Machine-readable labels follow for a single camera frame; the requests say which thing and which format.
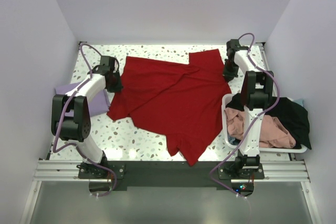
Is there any red t shirt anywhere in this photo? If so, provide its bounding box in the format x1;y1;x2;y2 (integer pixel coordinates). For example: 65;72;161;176
108;49;231;166

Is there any folded lavender t shirt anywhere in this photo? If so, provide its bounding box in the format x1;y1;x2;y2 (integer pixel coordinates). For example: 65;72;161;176
55;82;110;116

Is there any aluminium frame rail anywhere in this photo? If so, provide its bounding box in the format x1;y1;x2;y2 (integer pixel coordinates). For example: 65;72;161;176
20;159;322;223

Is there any pink t shirt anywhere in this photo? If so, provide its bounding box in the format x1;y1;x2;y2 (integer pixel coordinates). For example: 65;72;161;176
225;108;296;148

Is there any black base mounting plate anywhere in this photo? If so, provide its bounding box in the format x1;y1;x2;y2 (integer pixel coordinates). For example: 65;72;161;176
77;158;265;196

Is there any light blue garment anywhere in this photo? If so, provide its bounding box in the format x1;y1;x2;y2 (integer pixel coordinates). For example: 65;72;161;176
292;99;305;108

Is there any white laundry basket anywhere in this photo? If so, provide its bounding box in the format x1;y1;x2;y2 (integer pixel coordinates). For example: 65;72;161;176
222;94;308;154

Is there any dark blue garment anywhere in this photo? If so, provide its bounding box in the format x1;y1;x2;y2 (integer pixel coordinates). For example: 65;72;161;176
228;135;240;146

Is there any black t shirt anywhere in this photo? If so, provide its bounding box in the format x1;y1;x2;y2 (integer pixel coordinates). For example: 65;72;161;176
224;93;312;149

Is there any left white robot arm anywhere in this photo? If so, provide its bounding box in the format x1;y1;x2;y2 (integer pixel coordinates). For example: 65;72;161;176
51;56;122;178

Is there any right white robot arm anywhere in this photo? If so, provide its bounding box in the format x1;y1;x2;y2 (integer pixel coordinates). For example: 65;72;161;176
223;39;274;158

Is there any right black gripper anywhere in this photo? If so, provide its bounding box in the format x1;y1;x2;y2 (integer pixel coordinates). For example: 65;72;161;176
223;59;239;83

